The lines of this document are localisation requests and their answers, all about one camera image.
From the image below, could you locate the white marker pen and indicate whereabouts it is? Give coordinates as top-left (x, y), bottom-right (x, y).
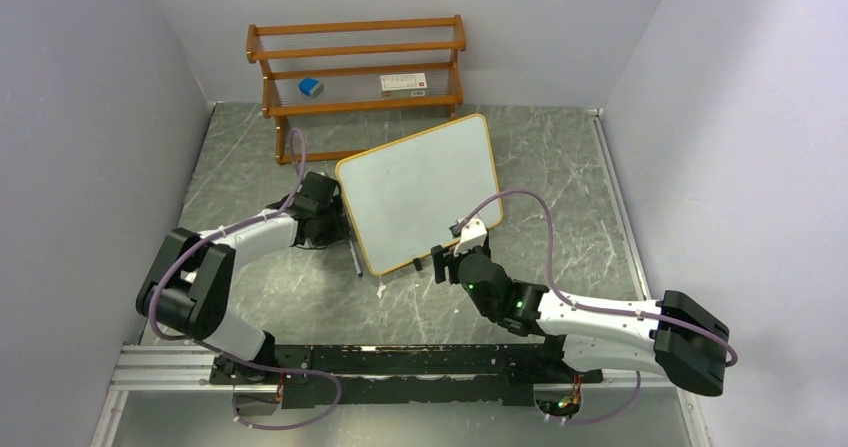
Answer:
top-left (348, 240), bottom-right (364, 278)

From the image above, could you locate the whiteboard with yellow frame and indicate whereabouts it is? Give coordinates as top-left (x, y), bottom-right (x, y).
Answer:
top-left (335, 114), bottom-right (504, 276)

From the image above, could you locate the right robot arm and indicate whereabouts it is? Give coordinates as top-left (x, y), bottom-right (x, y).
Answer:
top-left (430, 245), bottom-right (729, 397)

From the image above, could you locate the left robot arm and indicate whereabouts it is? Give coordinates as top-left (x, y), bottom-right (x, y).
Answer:
top-left (135, 172), bottom-right (350, 383)

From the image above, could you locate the blue whiteboard eraser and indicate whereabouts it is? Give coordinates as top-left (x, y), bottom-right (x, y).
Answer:
top-left (298, 77), bottom-right (324, 98)

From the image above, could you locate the white cardboard box red label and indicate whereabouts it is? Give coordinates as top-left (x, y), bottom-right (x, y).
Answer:
top-left (379, 72), bottom-right (428, 99)

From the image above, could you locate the wooden two-tier shelf rack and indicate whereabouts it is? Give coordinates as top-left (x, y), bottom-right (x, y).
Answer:
top-left (245, 15), bottom-right (467, 165)

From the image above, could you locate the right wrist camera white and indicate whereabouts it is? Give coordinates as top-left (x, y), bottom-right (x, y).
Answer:
top-left (450, 216), bottom-right (488, 257)

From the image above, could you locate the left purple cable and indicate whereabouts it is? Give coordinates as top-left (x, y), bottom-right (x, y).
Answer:
top-left (146, 127), bottom-right (310, 379)

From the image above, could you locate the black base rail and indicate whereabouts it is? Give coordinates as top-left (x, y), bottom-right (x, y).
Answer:
top-left (209, 340), bottom-right (603, 409)

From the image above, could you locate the aluminium frame rail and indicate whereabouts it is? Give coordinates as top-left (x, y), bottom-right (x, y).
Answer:
top-left (105, 341), bottom-right (697, 392)

